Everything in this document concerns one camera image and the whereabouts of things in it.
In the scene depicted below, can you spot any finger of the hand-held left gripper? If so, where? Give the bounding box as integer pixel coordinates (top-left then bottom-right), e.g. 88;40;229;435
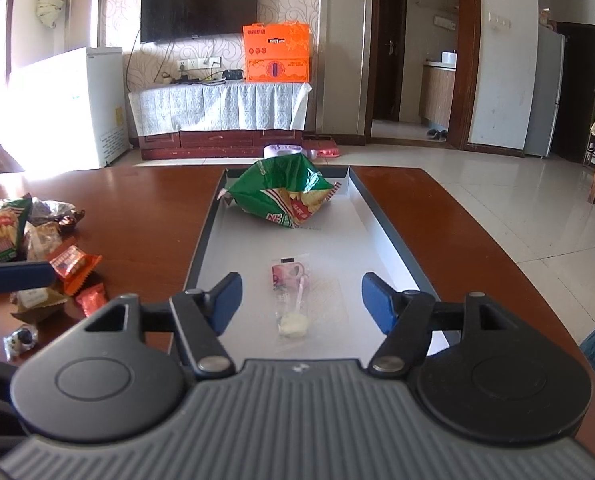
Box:
0;255;57;295

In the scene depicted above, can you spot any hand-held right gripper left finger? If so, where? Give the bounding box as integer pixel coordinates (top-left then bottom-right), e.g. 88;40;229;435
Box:
82;272;243;377

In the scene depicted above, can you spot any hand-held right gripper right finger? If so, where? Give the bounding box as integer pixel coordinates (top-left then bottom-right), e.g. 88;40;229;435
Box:
361;272;516;380

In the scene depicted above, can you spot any olive brown snack packet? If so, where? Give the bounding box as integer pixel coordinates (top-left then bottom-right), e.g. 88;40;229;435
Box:
10;286;69;325

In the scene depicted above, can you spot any beige brown snack packet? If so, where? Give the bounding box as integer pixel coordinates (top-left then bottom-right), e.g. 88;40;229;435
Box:
24;222;64;262

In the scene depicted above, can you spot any green prawn cracker bag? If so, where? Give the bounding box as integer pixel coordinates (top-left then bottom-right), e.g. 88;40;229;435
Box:
0;195;33;264

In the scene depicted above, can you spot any white tray with grey rim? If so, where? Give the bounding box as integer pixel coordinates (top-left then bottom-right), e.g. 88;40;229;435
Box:
182;166;453;362

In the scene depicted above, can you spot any orange snack packet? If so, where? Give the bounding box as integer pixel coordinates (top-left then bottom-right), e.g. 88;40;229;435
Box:
48;243;103;295

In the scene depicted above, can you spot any clear packet with pink label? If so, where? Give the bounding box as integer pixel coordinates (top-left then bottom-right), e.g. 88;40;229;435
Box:
270;255;344;347

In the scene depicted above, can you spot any small red snack packet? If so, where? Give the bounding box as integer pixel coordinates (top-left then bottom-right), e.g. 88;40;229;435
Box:
75;283;109;319

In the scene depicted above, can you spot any green snack bag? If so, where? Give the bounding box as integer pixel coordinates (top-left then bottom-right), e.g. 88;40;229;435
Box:
226;152;342;230

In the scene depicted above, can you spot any small black white candy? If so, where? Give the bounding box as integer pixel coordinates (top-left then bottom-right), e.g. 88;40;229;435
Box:
3;324;39;361

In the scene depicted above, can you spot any silver snack packet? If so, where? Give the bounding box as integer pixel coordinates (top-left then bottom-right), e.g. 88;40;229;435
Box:
27;199;78;226

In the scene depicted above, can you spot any dark brown wrapped candy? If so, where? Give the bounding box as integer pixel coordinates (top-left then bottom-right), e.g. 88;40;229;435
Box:
57;209;87;234

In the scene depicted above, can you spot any wooden TV cabinet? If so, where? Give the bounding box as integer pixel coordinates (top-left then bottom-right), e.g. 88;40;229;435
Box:
138;127;306;162

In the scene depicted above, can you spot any red floor item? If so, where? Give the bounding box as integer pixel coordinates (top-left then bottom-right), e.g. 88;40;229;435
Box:
302;143;339;159

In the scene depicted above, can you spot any white chest freezer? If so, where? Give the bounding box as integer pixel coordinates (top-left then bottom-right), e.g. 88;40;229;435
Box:
6;46;131;171

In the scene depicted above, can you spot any white lace cabinet cloth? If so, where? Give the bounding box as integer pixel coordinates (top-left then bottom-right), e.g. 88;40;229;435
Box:
128;80;313;137

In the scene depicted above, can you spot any wooden kitchen counter cabinet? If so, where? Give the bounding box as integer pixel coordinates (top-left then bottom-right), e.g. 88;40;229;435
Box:
419;60;459;129

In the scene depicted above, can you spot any orange gift box purple label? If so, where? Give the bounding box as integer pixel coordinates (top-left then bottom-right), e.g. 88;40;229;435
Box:
245;56;313;84

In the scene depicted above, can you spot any dark wooden door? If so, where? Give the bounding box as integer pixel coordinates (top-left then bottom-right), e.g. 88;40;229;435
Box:
379;0;409;122

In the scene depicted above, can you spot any orange gift box black label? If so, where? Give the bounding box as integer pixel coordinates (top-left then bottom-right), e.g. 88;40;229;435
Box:
242;21;311;60

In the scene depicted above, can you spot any dark brown room door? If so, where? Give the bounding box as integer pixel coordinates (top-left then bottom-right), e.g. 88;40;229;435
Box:
550;22;595;164

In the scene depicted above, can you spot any black TV cable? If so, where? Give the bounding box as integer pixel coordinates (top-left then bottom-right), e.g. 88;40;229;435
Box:
126;30;143;92

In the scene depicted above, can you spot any wall-mounted black television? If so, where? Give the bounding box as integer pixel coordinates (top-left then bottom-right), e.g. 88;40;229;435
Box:
140;0;260;45

